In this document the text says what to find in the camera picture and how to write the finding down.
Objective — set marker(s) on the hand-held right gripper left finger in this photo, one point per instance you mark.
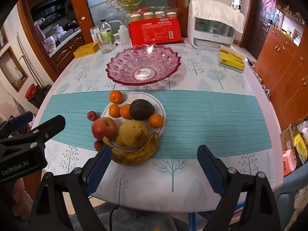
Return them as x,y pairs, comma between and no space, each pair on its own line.
98,170

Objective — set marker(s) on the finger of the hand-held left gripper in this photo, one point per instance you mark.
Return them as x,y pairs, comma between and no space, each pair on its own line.
51,125
20,121

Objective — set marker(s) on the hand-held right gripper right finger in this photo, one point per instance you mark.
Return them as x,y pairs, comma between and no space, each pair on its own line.
208,168

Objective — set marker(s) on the small red plum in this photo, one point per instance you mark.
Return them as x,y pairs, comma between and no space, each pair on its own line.
98,146
92,116

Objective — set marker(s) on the spotted yellow banana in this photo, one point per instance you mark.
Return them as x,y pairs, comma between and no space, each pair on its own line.
134,157

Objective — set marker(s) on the red apple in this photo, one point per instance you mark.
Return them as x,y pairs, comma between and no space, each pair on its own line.
104,127

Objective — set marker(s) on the yellow brown pear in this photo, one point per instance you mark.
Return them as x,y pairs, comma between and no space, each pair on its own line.
133,134

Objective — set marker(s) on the orange tangerine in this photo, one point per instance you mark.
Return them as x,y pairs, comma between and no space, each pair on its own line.
125,111
156,120
116,97
114,110

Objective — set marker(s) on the dark avocado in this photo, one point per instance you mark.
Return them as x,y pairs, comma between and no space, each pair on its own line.
141,109

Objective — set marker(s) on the white floral plate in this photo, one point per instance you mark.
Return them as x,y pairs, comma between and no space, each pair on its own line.
158,105

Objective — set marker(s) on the pink glass fruit bowl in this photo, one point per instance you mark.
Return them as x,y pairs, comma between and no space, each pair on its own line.
125,62

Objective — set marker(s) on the person's left hand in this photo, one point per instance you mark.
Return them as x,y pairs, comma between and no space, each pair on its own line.
20,197

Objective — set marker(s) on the red lidded jar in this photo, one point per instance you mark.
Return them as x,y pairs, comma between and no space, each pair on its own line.
31,93

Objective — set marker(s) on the grey fuzzy cloth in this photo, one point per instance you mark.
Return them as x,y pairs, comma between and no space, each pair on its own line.
144,219

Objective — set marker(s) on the wooden kitchen base cabinet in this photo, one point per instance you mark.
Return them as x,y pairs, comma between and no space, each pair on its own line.
65,50

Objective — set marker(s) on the pink plastic bottle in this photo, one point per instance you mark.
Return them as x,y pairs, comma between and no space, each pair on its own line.
288,161

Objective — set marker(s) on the yellow tin box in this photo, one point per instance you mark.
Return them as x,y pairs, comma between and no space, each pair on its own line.
86,50

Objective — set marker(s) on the blue chair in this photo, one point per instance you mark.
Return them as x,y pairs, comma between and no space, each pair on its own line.
286,197

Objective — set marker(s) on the cardboard box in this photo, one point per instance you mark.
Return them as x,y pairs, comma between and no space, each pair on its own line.
286,134

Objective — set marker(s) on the pink plastic bag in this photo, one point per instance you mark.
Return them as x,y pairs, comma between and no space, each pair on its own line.
39,32

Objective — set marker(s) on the clear glass tumbler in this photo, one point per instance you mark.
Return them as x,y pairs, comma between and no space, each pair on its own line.
105,47

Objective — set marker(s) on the yellow packet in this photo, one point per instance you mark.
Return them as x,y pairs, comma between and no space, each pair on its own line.
302,144

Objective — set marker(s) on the white and blue carton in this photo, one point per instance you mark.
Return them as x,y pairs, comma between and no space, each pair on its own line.
93,30

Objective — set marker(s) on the small glass jar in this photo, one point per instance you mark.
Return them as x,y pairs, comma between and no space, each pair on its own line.
116,38

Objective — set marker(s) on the clear bottle with green label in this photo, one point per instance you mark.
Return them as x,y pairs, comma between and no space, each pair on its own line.
105,30

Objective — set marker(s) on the white squeeze wash bottle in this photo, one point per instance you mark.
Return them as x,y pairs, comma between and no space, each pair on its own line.
124,36

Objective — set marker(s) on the black range hood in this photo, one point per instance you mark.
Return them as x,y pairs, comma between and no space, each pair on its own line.
48,4

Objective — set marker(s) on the white countertop appliance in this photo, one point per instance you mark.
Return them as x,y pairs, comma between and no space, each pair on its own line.
209,38

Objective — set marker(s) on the frosted glass sliding door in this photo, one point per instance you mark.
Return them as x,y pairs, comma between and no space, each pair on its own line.
101,0

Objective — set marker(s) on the red paper cup package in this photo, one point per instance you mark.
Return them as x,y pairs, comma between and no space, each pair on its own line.
155,30

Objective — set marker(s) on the red plastic bag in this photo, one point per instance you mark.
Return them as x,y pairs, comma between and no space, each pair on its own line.
139,11

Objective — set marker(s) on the dark entrance door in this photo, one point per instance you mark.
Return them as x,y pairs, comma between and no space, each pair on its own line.
259,24

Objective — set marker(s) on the white towel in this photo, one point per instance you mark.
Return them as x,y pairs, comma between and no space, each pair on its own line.
216,12

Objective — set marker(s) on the wooden display shelf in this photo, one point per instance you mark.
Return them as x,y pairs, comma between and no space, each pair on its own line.
288,21

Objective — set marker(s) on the red door decoration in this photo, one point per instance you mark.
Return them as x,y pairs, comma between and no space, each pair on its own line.
269,1

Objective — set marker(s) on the wooden wall niche frame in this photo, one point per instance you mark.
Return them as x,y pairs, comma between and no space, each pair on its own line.
4,60

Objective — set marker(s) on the white wall rail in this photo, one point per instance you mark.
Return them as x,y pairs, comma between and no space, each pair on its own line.
26,57

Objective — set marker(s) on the wooden wall cabinets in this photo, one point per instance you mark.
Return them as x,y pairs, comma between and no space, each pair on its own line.
284,72

